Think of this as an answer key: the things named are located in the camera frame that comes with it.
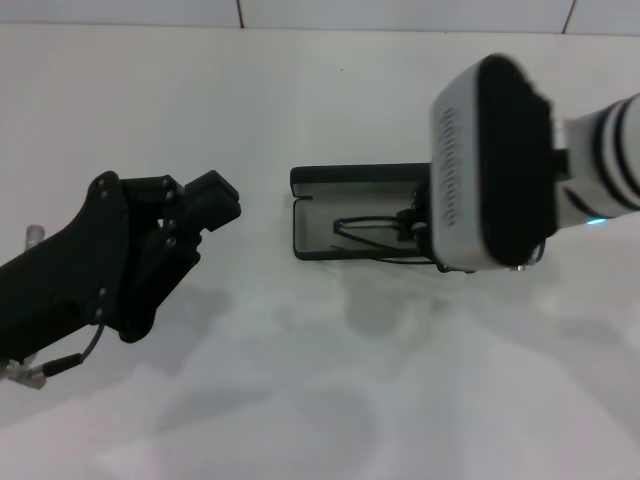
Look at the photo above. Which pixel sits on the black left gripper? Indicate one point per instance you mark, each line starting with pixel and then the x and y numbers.
pixel 60 285

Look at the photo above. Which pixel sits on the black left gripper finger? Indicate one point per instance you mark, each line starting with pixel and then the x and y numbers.
pixel 210 185
pixel 215 215

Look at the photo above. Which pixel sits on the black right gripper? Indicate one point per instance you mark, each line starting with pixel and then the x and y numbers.
pixel 424 197

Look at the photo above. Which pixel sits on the black thin-framed glasses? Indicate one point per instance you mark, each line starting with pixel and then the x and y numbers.
pixel 337 223

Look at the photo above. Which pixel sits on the black glasses case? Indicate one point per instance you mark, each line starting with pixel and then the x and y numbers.
pixel 350 172

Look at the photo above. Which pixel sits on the left gripper silver connector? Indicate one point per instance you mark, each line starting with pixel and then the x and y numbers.
pixel 35 237

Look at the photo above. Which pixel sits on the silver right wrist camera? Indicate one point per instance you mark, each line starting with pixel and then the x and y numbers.
pixel 505 165

